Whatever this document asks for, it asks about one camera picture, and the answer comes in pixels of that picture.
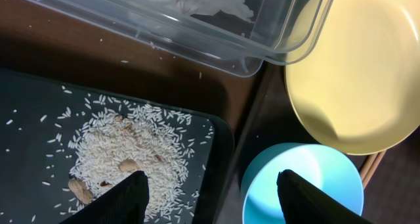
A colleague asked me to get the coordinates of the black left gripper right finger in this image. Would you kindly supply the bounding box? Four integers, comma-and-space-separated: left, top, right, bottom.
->
276, 169, 371, 224

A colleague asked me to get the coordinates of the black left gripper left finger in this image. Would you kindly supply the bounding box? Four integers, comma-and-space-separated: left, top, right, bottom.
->
60, 171, 149, 224

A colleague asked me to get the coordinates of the light blue bowl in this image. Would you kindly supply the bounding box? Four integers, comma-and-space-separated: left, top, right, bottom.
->
241, 143, 364, 224

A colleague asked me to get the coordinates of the pile of rice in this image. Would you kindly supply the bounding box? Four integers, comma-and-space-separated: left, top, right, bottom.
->
67, 103, 194, 223

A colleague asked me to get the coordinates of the white tissue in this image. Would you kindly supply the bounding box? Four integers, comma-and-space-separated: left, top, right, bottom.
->
148, 0, 254, 22

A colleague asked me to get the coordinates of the black waste tray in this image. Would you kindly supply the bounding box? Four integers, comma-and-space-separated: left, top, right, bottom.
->
1, 70, 234, 223

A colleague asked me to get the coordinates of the peanut in shell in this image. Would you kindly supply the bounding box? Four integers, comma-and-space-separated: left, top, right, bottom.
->
68, 178, 94, 204

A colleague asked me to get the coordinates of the wooden chopstick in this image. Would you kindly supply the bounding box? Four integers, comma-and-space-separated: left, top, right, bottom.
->
360, 153, 381, 184
360, 150, 387, 188

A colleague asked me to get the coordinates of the yellow plate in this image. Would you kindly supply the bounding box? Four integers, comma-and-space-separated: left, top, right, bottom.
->
285, 0, 419, 155

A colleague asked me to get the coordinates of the clear plastic bin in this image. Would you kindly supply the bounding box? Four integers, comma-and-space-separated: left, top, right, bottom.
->
27, 0, 333, 77

